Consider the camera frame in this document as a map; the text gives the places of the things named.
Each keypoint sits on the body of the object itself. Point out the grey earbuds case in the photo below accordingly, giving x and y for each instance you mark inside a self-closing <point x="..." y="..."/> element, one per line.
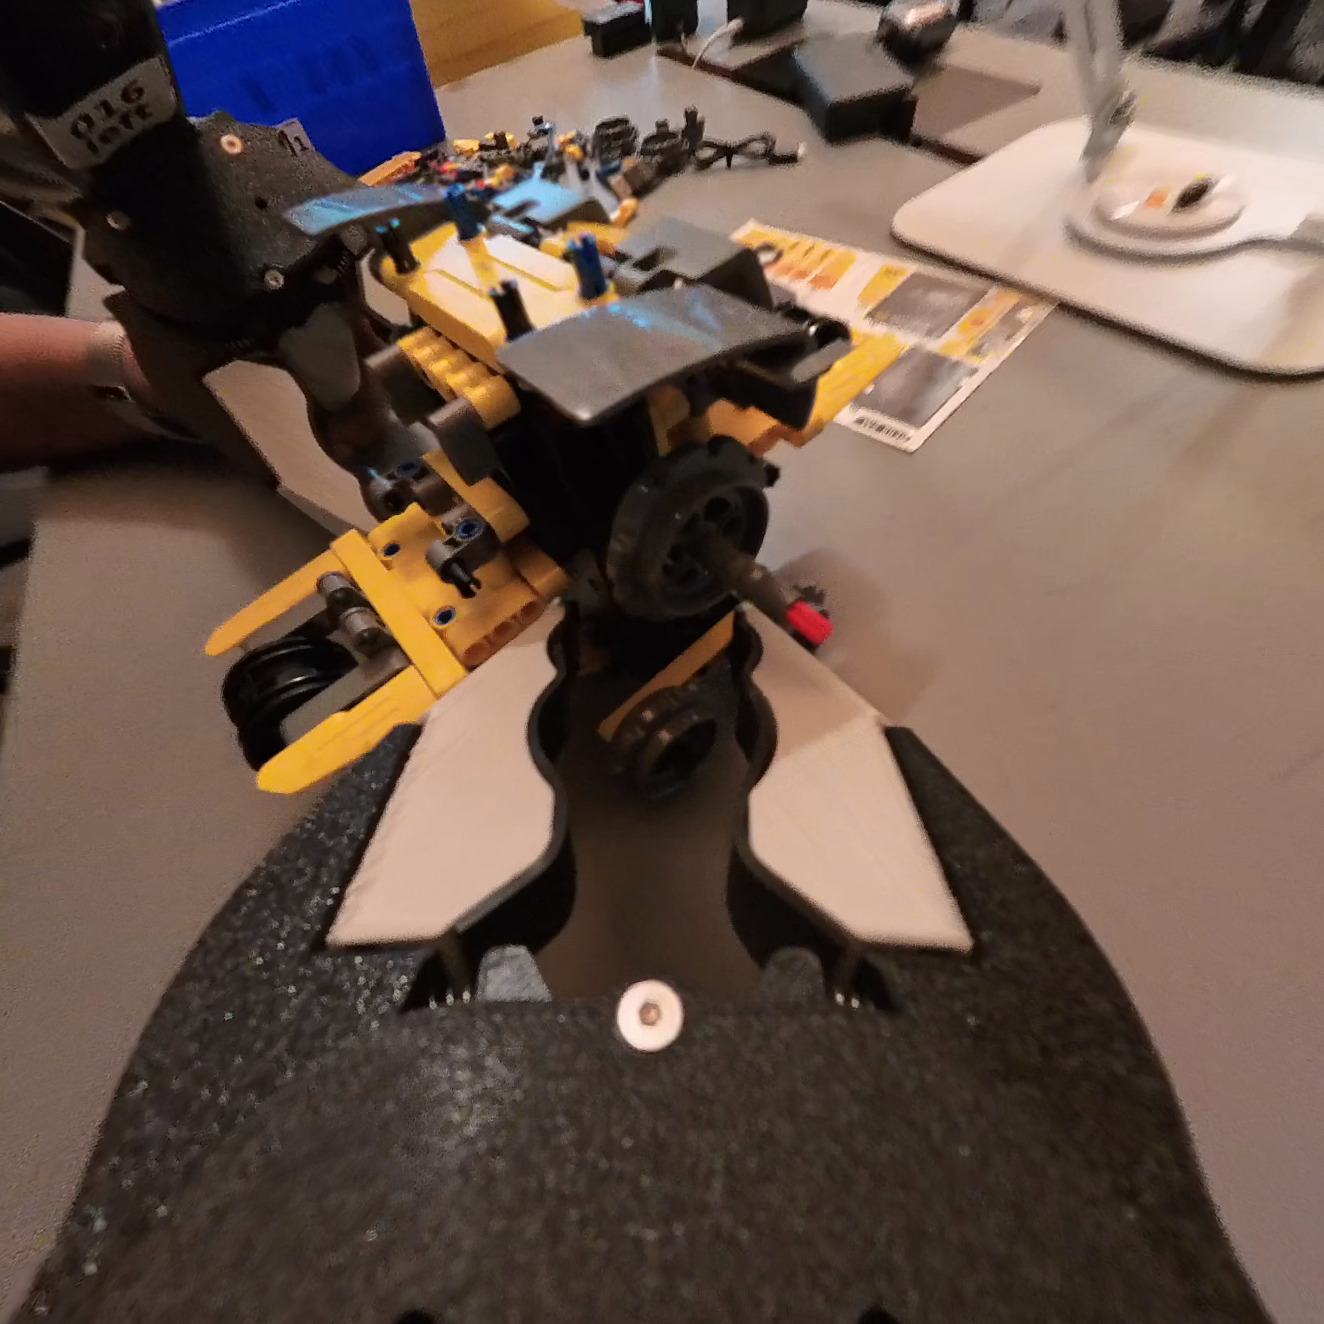
<point x="916" y="22"/>

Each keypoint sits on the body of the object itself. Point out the yellow black sticker sheet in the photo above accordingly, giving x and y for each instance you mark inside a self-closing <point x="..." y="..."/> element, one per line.
<point x="931" y="311"/>

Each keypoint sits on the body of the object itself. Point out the yellow black brick vehicle model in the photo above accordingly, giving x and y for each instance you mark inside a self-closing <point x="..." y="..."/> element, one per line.
<point x="538" y="414"/>

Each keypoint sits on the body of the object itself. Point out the person's left hand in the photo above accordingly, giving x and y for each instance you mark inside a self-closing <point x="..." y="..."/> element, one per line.
<point x="51" y="393"/>

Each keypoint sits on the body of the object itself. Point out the black battery charger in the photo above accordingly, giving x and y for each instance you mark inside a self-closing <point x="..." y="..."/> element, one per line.
<point x="678" y="16"/>

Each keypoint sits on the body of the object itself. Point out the yellow plastic bin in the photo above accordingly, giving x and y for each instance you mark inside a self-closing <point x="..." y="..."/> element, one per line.
<point x="497" y="36"/>

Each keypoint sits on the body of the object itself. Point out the pile of loose brick parts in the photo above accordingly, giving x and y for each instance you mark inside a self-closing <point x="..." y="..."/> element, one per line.
<point x="621" y="145"/>

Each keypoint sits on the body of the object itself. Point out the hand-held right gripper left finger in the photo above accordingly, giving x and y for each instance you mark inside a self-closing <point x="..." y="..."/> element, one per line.
<point x="465" y="807"/>

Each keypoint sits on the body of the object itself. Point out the white book stand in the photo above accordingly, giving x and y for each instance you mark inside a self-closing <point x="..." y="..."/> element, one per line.
<point x="1138" y="269"/>

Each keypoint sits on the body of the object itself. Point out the black desk mat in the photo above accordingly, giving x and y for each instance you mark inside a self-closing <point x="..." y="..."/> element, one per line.
<point x="962" y="98"/>

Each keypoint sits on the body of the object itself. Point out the black power bank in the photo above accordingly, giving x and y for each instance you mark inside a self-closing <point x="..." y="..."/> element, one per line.
<point x="854" y="93"/>

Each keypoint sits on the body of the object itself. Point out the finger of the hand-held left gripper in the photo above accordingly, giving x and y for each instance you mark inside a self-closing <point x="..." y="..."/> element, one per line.
<point x="300" y="456"/>

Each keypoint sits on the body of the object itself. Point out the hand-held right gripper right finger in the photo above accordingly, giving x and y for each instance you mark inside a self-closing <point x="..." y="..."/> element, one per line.
<point x="849" y="828"/>

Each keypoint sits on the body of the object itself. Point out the small black battery block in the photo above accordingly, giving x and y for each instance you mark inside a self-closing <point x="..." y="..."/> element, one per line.
<point x="618" y="29"/>

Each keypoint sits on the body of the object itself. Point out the blue plastic bin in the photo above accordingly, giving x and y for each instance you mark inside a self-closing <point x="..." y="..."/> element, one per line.
<point x="311" y="72"/>

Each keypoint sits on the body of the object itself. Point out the black charger dock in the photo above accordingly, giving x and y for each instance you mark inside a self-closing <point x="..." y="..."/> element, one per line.
<point x="766" y="18"/>

